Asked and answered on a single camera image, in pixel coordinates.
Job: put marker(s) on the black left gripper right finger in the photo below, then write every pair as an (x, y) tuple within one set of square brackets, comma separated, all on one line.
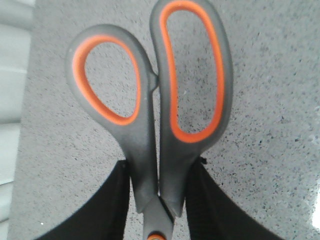
[(211, 214)]

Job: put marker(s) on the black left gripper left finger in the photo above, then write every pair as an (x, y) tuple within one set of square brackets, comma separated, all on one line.
[(104, 215)]

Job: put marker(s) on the pale grey curtain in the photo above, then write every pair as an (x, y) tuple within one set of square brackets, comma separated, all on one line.
[(16, 21)]

